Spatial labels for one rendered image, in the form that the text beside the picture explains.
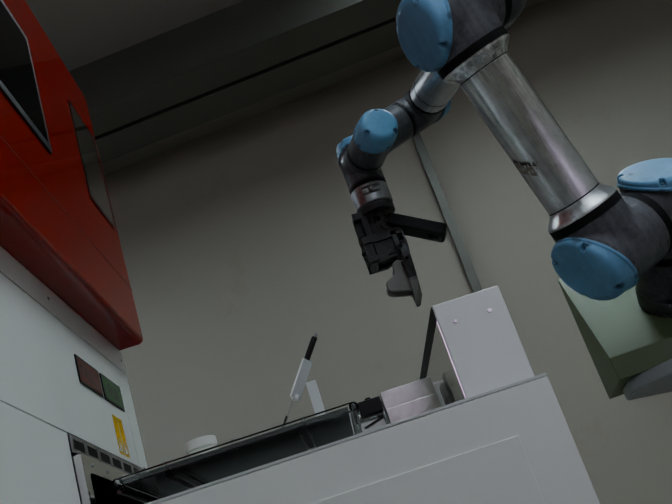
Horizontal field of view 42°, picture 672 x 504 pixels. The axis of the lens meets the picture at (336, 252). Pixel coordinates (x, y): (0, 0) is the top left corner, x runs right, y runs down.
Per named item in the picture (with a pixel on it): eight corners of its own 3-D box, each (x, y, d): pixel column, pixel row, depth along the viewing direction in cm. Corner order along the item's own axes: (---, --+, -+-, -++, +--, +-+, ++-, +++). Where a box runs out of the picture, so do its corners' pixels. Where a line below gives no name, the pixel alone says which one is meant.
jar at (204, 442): (192, 485, 187) (181, 442, 190) (198, 488, 193) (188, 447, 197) (223, 474, 187) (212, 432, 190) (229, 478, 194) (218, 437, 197)
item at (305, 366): (299, 429, 167) (280, 364, 172) (301, 432, 171) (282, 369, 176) (329, 419, 167) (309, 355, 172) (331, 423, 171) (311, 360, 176)
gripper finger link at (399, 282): (395, 313, 162) (379, 269, 166) (425, 303, 163) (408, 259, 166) (395, 308, 159) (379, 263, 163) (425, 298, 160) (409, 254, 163)
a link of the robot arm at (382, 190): (387, 192, 175) (387, 174, 168) (394, 212, 174) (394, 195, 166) (351, 203, 175) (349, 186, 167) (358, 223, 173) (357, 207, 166)
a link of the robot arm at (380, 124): (394, 90, 164) (379, 123, 173) (350, 118, 159) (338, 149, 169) (421, 120, 162) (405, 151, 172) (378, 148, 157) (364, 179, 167)
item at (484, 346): (468, 405, 110) (431, 305, 115) (442, 463, 162) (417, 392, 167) (538, 382, 111) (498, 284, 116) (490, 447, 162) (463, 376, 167)
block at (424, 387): (385, 410, 129) (379, 391, 130) (385, 414, 132) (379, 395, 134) (436, 393, 130) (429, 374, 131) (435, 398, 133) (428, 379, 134)
